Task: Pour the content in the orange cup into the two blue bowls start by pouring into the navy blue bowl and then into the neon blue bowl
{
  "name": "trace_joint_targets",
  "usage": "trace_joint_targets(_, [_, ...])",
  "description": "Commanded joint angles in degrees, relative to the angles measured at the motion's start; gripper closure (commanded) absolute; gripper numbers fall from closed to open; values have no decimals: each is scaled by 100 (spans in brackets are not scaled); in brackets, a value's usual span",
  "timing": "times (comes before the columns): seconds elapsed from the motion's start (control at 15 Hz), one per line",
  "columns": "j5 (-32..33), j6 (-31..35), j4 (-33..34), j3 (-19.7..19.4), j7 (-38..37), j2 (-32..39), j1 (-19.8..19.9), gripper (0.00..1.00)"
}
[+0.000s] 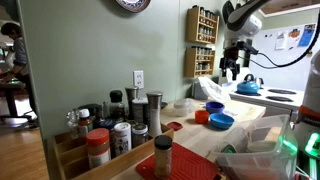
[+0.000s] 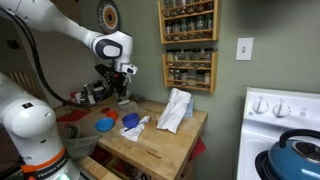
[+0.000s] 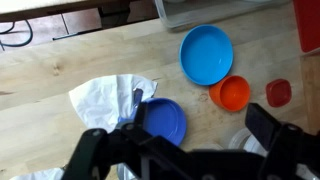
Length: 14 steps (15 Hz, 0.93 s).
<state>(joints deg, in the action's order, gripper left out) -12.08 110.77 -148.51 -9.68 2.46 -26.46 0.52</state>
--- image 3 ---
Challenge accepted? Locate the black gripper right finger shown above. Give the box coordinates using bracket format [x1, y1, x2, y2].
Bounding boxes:
[245, 103, 320, 180]

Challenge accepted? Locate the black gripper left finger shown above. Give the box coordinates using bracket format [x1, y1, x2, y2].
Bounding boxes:
[61, 102, 187, 180]

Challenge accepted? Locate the orange cup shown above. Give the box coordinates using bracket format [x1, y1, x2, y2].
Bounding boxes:
[209, 75, 250, 112]

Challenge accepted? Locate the dark blue bowl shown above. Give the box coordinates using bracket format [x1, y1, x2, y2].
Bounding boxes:
[116, 98, 187, 146]

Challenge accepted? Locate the clear plastic cup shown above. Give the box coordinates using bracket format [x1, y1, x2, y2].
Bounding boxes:
[228, 128, 268, 156]

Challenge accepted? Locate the light blue bowl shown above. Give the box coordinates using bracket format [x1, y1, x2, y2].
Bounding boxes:
[179, 25, 233, 85]

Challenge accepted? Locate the white crumpled paper towel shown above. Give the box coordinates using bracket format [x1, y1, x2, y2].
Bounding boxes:
[69, 74, 158, 132]

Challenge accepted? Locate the red cutting board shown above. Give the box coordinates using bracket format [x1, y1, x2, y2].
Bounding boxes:
[293, 0, 320, 52]

